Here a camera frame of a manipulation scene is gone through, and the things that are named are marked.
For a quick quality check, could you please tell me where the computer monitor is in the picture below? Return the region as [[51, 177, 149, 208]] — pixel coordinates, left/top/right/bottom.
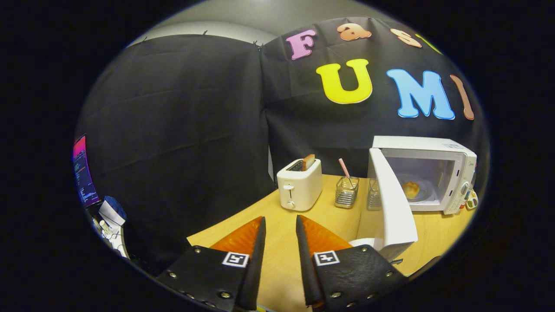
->
[[73, 134, 101, 208]]

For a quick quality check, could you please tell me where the blue and white object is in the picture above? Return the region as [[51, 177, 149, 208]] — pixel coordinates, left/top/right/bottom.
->
[[99, 196, 127, 228]]

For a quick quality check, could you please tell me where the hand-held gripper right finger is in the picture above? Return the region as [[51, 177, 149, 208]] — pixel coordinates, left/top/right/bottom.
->
[[296, 214, 408, 312]]

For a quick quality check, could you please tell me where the white microwave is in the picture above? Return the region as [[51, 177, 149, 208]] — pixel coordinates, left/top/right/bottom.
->
[[367, 136, 477, 263]]

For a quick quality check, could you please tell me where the white toaster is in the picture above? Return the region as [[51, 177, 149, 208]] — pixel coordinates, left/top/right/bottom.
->
[[277, 158, 323, 212]]

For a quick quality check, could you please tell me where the metal wire basket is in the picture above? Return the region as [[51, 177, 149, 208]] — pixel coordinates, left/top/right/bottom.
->
[[334, 175, 360, 209]]

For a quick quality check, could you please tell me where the glass microwave turntable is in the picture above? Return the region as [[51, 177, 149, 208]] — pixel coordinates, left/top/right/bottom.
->
[[397, 173, 436, 204]]

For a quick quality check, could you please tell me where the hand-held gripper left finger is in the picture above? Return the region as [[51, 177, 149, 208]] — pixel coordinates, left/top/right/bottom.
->
[[156, 216, 266, 312]]

